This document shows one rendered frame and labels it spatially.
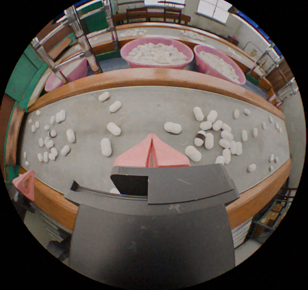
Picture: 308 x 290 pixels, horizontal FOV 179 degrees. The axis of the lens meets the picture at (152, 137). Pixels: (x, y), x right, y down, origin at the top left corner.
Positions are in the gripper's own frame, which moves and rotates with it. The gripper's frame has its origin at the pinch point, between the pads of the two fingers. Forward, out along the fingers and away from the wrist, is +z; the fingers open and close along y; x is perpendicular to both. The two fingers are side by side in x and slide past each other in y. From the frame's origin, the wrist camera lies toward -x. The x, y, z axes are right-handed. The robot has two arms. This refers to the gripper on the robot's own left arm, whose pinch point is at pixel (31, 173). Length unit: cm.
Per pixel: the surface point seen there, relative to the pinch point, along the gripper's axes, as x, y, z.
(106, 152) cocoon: -1.1, -22.7, 9.8
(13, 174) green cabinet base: 7.4, 40.6, -7.5
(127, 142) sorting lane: -1.2, -26.3, 13.0
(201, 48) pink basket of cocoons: -31, -55, 46
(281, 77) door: -145, -463, 160
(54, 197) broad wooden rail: 8.6, -3.7, -1.5
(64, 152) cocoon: -0.2, -9.5, 9.4
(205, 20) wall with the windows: -335, -259, 418
